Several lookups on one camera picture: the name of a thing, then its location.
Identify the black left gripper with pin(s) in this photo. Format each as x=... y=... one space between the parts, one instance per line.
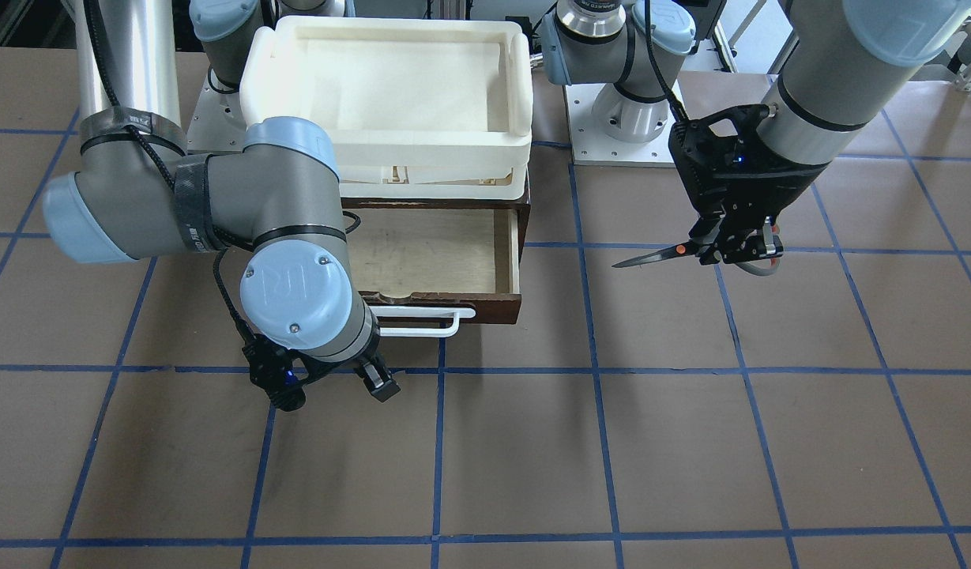
x=779 y=188

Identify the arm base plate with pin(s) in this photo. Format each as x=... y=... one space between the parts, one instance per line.
x=217 y=124
x=608 y=129

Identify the grey orange scissors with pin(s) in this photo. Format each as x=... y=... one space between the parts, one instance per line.
x=761 y=269

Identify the white drawer handle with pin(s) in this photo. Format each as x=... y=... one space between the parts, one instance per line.
x=421 y=322

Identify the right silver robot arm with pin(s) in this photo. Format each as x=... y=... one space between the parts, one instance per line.
x=271 y=213

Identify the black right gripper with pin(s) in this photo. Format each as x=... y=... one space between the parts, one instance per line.
x=377 y=381

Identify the dark wooden drawer box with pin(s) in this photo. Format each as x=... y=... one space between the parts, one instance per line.
x=423 y=257

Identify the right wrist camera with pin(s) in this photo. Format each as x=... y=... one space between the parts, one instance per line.
x=271 y=368

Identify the cream plastic tray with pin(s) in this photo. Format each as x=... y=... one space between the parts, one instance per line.
x=414 y=109

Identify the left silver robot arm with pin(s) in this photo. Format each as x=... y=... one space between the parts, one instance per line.
x=847 y=59

